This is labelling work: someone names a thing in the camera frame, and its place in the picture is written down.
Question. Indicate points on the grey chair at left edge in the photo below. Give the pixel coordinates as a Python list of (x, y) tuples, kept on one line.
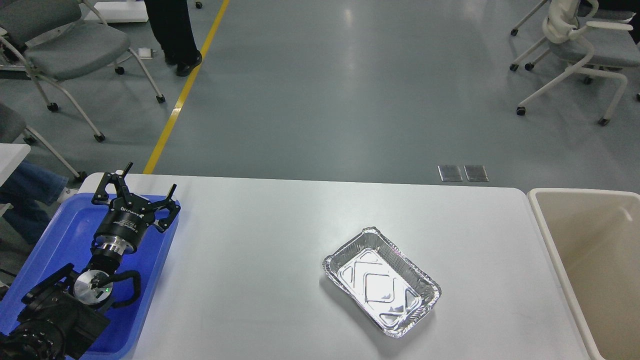
[(13, 125)]

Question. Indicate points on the seated person blue jeans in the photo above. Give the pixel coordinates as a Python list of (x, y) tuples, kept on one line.
[(24, 189)]

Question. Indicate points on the person in black clothes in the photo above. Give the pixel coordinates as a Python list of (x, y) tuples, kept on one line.
[(172, 29)]

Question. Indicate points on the white floor base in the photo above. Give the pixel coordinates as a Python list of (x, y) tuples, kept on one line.
[(122, 11)]

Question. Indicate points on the metal floor plate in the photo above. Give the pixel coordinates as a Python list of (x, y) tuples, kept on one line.
[(450, 173), (476, 173)]

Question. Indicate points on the white power adapter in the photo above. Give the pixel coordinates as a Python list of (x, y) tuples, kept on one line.
[(145, 53)]

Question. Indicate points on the left metal floor plate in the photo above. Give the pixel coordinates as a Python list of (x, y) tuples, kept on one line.
[(450, 173)]

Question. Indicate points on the aluminium foil tray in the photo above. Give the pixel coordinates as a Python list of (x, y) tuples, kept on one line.
[(384, 283)]

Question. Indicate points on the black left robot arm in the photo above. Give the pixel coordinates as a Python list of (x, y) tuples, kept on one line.
[(85, 291)]

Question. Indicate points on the beige plastic bin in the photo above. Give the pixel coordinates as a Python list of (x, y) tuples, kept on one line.
[(593, 239)]

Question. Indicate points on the grey chair with castors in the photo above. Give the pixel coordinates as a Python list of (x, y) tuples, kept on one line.
[(54, 44)]

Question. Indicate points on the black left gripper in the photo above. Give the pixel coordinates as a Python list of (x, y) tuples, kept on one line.
[(130, 215)]

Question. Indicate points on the white side table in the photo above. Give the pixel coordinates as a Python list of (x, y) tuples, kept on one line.
[(11, 155)]

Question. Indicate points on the right metal floor plate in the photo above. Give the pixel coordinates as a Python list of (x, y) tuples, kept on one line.
[(476, 173)]

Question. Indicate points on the white office chair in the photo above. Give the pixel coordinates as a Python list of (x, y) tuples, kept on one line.
[(590, 46)]

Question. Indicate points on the blue plastic tray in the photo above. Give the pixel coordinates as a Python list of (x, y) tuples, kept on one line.
[(67, 240)]

